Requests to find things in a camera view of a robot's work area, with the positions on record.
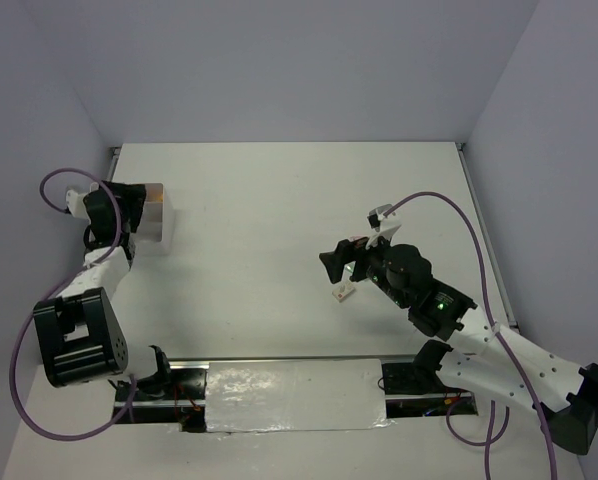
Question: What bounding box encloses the white red small box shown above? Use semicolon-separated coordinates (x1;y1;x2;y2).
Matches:
332;280;356;303

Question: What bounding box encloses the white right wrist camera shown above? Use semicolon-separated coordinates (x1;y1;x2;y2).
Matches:
366;204;402;250

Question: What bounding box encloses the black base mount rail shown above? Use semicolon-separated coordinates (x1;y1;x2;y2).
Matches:
121;356;478;434

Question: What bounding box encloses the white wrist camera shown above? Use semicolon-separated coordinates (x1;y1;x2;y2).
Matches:
65;188;89;220
366;204;402;250

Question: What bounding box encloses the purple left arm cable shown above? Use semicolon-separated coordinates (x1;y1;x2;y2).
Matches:
11;168;140;442

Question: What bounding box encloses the white taped cover panel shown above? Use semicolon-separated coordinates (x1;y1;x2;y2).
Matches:
205;359;389;433

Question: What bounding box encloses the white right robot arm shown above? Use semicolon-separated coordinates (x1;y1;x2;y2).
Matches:
319;237;598;455

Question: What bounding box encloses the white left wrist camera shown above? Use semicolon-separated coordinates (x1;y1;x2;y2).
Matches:
65;188;89;220

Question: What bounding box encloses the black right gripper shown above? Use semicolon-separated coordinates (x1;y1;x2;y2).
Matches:
319;227;410;308

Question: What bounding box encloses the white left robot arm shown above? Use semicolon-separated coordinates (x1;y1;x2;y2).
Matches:
33;182;174;388

